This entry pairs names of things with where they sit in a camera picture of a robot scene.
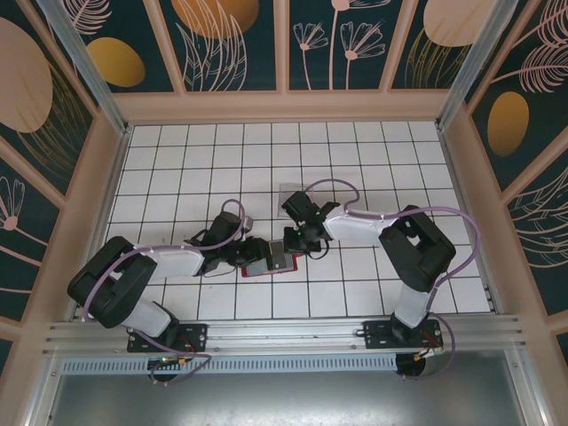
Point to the red card holder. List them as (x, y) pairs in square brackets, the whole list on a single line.
[(259, 270)]

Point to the clear acrylic card stand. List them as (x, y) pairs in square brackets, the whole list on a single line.
[(286, 188)]

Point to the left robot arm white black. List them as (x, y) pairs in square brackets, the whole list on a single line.
[(177, 262)]

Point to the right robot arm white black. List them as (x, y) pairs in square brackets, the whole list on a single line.
[(355, 226)]

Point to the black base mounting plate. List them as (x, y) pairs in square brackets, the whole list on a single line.
[(377, 337), (195, 337)]

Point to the yellow power connector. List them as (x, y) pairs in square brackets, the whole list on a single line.
[(420, 356), (183, 362)]

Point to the grey metal sheet panel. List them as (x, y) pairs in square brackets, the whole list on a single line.
[(284, 399)]

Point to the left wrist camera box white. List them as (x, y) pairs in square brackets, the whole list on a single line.
[(248, 223)]

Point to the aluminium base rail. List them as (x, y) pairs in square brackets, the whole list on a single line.
[(284, 333)]

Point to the aluminium frame post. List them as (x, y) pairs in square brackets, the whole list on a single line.
[(89, 71), (471, 66)]

